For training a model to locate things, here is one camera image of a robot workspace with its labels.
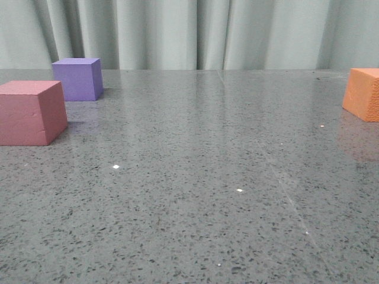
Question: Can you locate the orange foam cube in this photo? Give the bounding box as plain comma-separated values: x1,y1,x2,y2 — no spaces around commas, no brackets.
342,68,379,122

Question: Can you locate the purple foam cube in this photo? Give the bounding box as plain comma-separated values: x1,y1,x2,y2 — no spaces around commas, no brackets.
52,58,104,101

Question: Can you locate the pale green curtain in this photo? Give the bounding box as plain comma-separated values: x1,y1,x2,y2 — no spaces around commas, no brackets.
1,1,378,70

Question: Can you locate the red foam cube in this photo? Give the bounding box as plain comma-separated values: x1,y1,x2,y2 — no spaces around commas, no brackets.
1,80,68,146

